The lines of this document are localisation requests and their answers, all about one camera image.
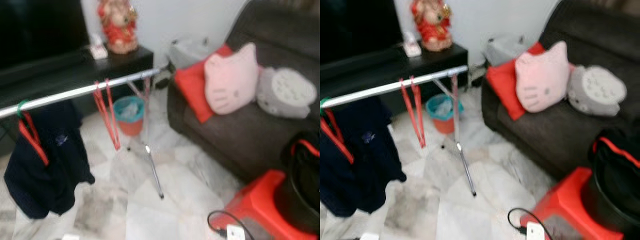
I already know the red plastic hanger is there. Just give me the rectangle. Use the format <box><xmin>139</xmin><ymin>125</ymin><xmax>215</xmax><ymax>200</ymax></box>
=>
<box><xmin>398</xmin><ymin>78</ymin><xmax>424</xmax><ymax>149</ymax></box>
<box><xmin>104</xmin><ymin>78</ymin><xmax>122</xmax><ymax>149</ymax></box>
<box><xmin>92</xmin><ymin>81</ymin><xmax>119</xmax><ymax>151</ymax></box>
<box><xmin>409</xmin><ymin>75</ymin><xmax>427</xmax><ymax>146</ymax></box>

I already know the grey round creature cushion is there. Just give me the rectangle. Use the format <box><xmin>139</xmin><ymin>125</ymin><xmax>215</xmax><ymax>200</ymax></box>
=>
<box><xmin>256</xmin><ymin>66</ymin><xmax>319</xmax><ymax>120</ymax></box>
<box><xmin>567</xmin><ymin>64</ymin><xmax>629</xmax><ymax>118</ymax></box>

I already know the navy shirt red collar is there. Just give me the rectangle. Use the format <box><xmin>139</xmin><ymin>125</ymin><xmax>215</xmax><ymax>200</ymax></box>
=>
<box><xmin>3</xmin><ymin>101</ymin><xmax>96</xmax><ymax>220</ymax></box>
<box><xmin>320</xmin><ymin>97</ymin><xmax>408</xmax><ymax>217</ymax></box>

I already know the silver metal clothes rack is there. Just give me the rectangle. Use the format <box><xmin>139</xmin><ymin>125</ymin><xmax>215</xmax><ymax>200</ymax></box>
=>
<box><xmin>320</xmin><ymin>64</ymin><xmax>479</xmax><ymax>198</ymax></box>
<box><xmin>0</xmin><ymin>67</ymin><xmax>169</xmax><ymax>200</ymax></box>

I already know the dark brown sofa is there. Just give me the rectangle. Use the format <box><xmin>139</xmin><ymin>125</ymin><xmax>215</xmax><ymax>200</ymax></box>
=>
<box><xmin>166</xmin><ymin>0</ymin><xmax>320</xmax><ymax>184</ymax></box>
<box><xmin>480</xmin><ymin>0</ymin><xmax>640</xmax><ymax>181</ymax></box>

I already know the pink cat face cushion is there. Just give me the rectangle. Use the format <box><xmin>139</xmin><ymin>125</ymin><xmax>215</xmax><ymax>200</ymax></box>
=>
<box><xmin>203</xmin><ymin>42</ymin><xmax>260</xmax><ymax>116</ymax></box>
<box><xmin>514</xmin><ymin>40</ymin><xmax>572</xmax><ymax>114</ymax></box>

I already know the black flat screen television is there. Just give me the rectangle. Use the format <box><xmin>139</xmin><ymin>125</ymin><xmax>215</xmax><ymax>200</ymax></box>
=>
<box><xmin>0</xmin><ymin>0</ymin><xmax>84</xmax><ymax>71</ymax></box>
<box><xmin>320</xmin><ymin>0</ymin><xmax>404</xmax><ymax>69</ymax></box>

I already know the red plastic stool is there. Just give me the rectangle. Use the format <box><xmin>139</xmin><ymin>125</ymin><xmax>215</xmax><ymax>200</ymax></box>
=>
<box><xmin>519</xmin><ymin>166</ymin><xmax>626</xmax><ymax>240</ymax></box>
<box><xmin>209</xmin><ymin>168</ymin><xmax>320</xmax><ymax>240</ymax></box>

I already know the black TV console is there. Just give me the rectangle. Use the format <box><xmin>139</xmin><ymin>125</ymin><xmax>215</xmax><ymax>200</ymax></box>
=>
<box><xmin>0</xmin><ymin>45</ymin><xmax>155</xmax><ymax>157</ymax></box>
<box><xmin>320</xmin><ymin>42</ymin><xmax>470</xmax><ymax>117</ymax></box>

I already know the white pink tissue box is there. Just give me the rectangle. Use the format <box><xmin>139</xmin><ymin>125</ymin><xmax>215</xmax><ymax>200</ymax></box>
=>
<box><xmin>89</xmin><ymin>33</ymin><xmax>109</xmax><ymax>60</ymax></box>
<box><xmin>402</xmin><ymin>30</ymin><xmax>423</xmax><ymax>58</ymax></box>

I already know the orange bin teal bag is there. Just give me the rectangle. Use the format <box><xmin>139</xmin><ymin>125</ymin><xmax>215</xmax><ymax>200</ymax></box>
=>
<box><xmin>425</xmin><ymin>93</ymin><xmax>464</xmax><ymax>135</ymax></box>
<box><xmin>112</xmin><ymin>95</ymin><xmax>146</xmax><ymax>137</ymax></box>

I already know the red square cushion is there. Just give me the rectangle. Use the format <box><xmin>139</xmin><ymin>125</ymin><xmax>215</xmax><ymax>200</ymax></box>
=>
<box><xmin>173</xmin><ymin>43</ymin><xmax>236</xmax><ymax>124</ymax></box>
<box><xmin>485</xmin><ymin>42</ymin><xmax>546</xmax><ymax>121</ymax></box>

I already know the red laughing buddha statue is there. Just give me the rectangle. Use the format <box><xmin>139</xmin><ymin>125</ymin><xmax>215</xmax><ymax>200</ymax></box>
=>
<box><xmin>97</xmin><ymin>0</ymin><xmax>140</xmax><ymax>55</ymax></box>
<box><xmin>410</xmin><ymin>0</ymin><xmax>454</xmax><ymax>53</ymax></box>

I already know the grey bag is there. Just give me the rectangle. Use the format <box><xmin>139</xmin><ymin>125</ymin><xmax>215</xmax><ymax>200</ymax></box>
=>
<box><xmin>168</xmin><ymin>37</ymin><xmax>211</xmax><ymax>71</ymax></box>
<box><xmin>484</xmin><ymin>33</ymin><xmax>526</xmax><ymax>69</ymax></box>

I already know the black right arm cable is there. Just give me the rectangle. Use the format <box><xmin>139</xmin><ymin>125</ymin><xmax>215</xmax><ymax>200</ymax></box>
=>
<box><xmin>507</xmin><ymin>207</ymin><xmax>554</xmax><ymax>240</ymax></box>
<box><xmin>206</xmin><ymin>209</ymin><xmax>256</xmax><ymax>240</ymax></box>

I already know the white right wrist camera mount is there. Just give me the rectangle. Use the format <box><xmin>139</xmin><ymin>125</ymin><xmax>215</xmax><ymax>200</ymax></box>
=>
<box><xmin>525</xmin><ymin>221</ymin><xmax>547</xmax><ymax>240</ymax></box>
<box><xmin>225</xmin><ymin>224</ymin><xmax>247</xmax><ymax>240</ymax></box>

